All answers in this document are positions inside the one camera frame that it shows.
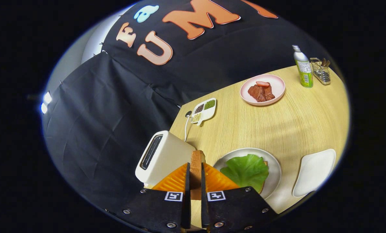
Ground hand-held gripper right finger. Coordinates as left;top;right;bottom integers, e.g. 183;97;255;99
201;163;279;233

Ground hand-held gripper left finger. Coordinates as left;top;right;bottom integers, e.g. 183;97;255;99
105;162;192;233

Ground green lettuce leaf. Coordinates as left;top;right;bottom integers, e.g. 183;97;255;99
220;154;270;194

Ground toast bread slice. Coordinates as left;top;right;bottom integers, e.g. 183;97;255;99
190;150;206;200

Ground white bread slice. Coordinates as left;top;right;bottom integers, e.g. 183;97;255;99
259;161;270;194

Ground white round plate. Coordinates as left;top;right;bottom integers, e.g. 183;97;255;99
213;148;282;200

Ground cream toaster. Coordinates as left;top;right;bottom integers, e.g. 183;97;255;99
135;130;196;186

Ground white square plate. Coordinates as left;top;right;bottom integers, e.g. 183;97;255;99
292;149;336;198

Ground white divided condiment dish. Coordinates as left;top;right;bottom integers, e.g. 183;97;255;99
191;98;217;126

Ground black backdrop cloth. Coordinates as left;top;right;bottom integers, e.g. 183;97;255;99
42;0;336;207

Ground brown meat piece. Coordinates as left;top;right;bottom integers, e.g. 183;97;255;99
263;85;276;101
248;85;266;103

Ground pink round plate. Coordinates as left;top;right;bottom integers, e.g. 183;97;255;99
240;74;286;106

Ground green label metal bottle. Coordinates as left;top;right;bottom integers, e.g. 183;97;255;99
292;45;314;88

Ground white toaster cable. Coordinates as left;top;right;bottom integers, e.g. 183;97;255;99
184;111;193;142

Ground wire cutlery basket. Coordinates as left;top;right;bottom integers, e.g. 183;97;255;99
310;58;331;85

